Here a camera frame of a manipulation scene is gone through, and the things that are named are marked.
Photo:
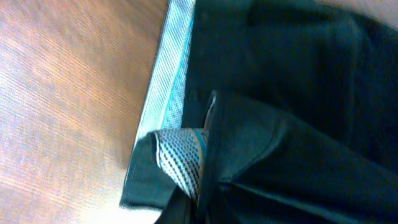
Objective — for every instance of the black shorts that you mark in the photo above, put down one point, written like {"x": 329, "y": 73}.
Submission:
{"x": 289, "y": 116}

